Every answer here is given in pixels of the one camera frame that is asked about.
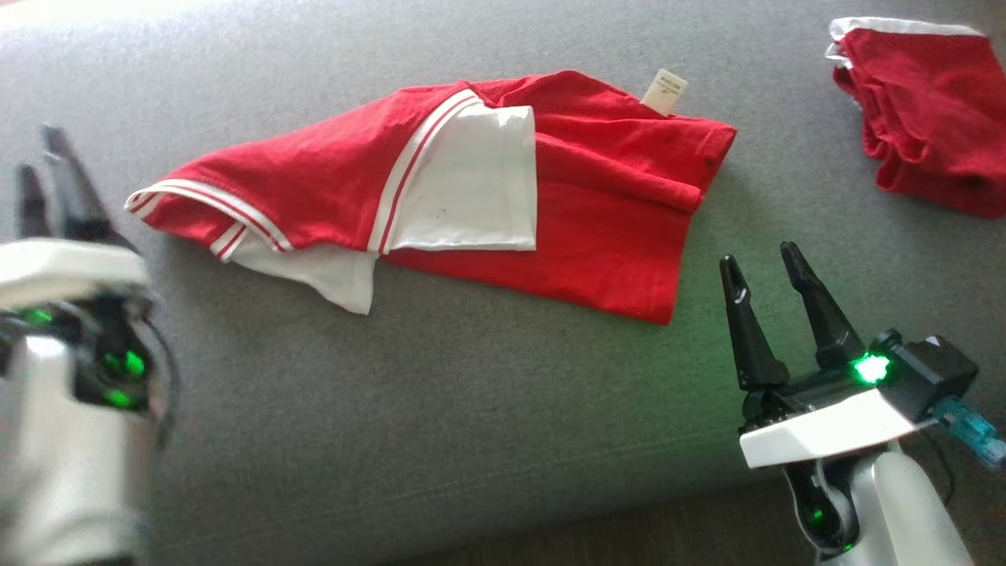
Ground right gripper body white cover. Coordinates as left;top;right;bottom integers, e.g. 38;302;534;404
737;355;920;471

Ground red white basketball jersey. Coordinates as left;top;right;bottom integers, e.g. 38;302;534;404
123;68;739;326

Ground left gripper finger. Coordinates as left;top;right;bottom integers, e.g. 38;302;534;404
13;163;53;241
40;123;140;253

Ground grey fabric sofa seat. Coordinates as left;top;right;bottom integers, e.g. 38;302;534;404
0;0;1006;566

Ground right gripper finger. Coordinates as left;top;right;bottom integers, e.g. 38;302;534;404
779;240;868;372
718;253;791;392

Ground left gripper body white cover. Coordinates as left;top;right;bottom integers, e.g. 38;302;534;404
0;237;153;311

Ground red basketball shorts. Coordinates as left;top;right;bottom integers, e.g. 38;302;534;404
823;16;1006;220

